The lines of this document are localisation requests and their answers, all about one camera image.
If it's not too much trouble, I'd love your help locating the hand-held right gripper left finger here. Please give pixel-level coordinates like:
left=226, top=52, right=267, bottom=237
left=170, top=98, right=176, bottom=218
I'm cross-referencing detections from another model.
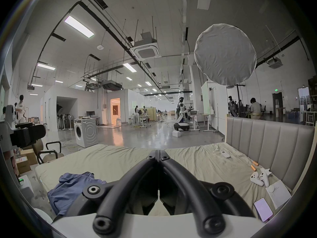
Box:
left=53, top=150, right=158, bottom=230

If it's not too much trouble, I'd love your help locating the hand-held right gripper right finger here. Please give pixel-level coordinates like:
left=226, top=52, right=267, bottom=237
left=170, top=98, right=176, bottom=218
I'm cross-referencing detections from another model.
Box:
left=158, top=150, right=255, bottom=231

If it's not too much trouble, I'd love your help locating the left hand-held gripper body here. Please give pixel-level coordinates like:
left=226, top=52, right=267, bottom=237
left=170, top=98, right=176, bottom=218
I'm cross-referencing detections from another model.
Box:
left=0, top=105, right=26, bottom=154

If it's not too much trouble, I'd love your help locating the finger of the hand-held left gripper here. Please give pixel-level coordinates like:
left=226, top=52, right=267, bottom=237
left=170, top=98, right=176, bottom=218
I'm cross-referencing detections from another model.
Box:
left=15, top=123, right=47, bottom=148

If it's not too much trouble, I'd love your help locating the person's left hand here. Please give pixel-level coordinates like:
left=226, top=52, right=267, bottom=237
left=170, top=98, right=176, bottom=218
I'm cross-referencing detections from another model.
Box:
left=3, top=149, right=19, bottom=177

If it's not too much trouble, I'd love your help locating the black office chair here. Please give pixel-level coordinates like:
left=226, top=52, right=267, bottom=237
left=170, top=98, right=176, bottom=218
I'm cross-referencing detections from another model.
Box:
left=32, top=139, right=65, bottom=165

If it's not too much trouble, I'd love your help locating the cardboard carton with red label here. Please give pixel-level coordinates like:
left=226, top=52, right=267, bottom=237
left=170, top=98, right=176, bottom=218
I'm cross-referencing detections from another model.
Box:
left=15, top=149, right=38, bottom=174

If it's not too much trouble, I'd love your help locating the bed with beige sheet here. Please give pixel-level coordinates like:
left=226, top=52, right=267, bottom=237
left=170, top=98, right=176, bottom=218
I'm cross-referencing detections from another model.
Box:
left=35, top=143, right=293, bottom=223

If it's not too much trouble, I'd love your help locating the row of standing fans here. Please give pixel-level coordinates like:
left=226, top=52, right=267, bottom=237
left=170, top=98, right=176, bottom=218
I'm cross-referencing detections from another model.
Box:
left=57, top=113, right=74, bottom=131

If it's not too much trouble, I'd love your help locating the white washing machine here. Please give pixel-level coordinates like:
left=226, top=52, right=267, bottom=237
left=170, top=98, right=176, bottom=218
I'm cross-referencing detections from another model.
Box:
left=73, top=118, right=98, bottom=148

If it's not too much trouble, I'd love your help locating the white box with green light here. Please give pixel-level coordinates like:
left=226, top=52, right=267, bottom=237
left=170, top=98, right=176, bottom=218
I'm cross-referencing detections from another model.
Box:
left=18, top=175, right=35, bottom=203

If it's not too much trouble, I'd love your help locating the desk with monitors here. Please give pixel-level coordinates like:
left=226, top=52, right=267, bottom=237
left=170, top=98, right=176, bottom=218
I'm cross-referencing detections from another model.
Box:
left=85, top=111, right=101, bottom=126

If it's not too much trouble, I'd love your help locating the white height-adjustable table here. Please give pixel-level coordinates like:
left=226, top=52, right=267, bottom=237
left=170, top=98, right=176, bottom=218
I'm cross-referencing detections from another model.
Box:
left=189, top=110, right=216, bottom=133

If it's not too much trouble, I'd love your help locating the blue shirt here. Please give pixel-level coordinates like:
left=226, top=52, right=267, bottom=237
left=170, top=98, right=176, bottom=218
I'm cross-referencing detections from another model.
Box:
left=48, top=172, right=107, bottom=217

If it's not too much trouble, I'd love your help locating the white humanoid robot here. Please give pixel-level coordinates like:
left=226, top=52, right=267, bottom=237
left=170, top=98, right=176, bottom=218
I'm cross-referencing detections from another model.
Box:
left=173, top=97, right=192, bottom=132

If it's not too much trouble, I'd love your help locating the phone with pale screen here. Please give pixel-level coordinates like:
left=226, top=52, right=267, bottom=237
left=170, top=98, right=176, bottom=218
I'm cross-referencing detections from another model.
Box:
left=254, top=198, right=274, bottom=222

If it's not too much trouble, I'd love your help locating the white board on stand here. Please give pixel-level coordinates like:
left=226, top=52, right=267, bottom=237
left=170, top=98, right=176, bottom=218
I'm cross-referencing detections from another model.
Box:
left=201, top=81, right=219, bottom=134

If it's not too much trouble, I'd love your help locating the grey padded headboard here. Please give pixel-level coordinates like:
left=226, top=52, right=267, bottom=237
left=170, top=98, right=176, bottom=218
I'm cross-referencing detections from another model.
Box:
left=225, top=115, right=316, bottom=191

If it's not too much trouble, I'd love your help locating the white paper bag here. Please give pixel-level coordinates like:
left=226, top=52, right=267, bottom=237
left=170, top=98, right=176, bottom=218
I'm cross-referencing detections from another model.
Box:
left=265, top=180, right=292, bottom=210

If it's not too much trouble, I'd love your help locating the round white softbox lamp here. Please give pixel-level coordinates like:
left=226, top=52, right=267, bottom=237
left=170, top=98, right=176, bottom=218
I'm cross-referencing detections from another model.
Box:
left=194, top=23, right=257, bottom=86

